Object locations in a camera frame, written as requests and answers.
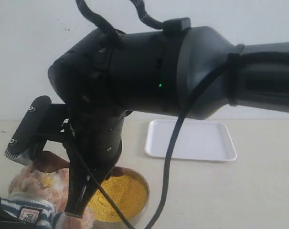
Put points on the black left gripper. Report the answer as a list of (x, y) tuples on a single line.
[(9, 222)]

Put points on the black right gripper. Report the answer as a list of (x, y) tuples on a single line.
[(94, 142)]

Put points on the plush teddy bear striped sweater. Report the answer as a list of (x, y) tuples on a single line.
[(40, 199)]

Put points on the dark wooden spoon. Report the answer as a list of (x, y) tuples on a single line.
[(49, 162)]

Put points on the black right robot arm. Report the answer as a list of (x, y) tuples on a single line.
[(154, 72)]

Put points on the steel bowl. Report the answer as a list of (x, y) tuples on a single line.
[(134, 220)]

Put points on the white plastic tray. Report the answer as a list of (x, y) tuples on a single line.
[(197, 141)]

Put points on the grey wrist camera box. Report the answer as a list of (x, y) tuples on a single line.
[(43, 122)]

